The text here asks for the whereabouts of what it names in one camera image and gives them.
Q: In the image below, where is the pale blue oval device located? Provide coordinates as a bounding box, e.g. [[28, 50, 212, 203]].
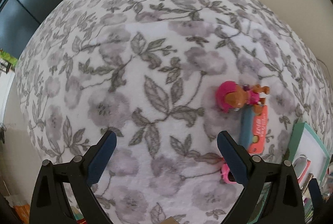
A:
[[293, 156, 307, 178]]

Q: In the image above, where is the teal shallow box lid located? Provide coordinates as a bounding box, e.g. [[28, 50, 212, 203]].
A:
[[286, 122, 331, 186]]

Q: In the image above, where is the pink round toy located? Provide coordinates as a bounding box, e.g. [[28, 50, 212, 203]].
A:
[[220, 159, 237, 184]]

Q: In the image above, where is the orange blue carrot knife toy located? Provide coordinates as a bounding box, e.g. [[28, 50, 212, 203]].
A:
[[238, 105, 268, 154]]

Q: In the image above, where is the pink dog figurine toy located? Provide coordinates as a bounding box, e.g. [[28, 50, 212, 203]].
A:
[[215, 81, 270, 115]]

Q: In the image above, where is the floral grey blanket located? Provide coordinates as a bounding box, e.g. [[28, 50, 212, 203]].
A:
[[16, 0, 332, 223]]

